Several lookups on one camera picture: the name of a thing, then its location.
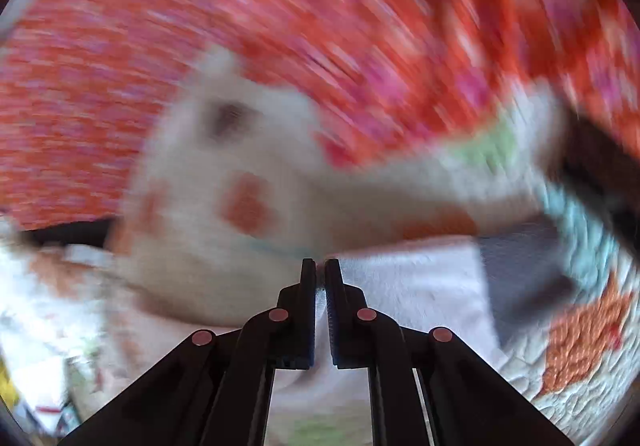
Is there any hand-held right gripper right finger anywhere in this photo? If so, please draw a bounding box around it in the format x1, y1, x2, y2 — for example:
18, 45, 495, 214
325, 258, 576, 446

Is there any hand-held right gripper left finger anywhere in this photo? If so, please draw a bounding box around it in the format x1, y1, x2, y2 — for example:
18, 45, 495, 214
60, 258, 316, 446

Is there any pale pink garment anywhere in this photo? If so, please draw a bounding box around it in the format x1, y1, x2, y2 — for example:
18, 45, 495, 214
272, 221, 576, 446

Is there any quilted bedspread with hearts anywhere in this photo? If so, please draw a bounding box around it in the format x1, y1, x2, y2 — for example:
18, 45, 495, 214
0, 126, 638, 446

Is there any dark object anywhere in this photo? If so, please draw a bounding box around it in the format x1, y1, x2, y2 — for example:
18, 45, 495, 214
560, 108, 640, 239

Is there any orange pink patterned pillow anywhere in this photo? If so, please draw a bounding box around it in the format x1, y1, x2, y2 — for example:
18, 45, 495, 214
0, 0, 640, 232

